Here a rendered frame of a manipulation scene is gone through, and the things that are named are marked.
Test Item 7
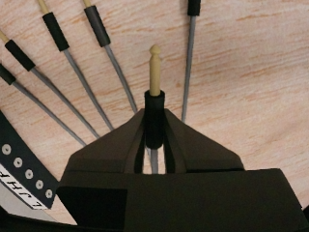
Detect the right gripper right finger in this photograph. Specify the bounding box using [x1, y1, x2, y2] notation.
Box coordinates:
[163, 108, 245, 174]

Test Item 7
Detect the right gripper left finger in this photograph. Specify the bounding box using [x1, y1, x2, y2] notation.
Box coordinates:
[63, 108, 146, 173]

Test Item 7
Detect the black jack plug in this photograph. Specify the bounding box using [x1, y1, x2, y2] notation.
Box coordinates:
[83, 0, 111, 47]
[144, 46, 165, 150]
[37, 0, 70, 52]
[187, 0, 201, 15]
[0, 64, 15, 85]
[0, 30, 36, 72]

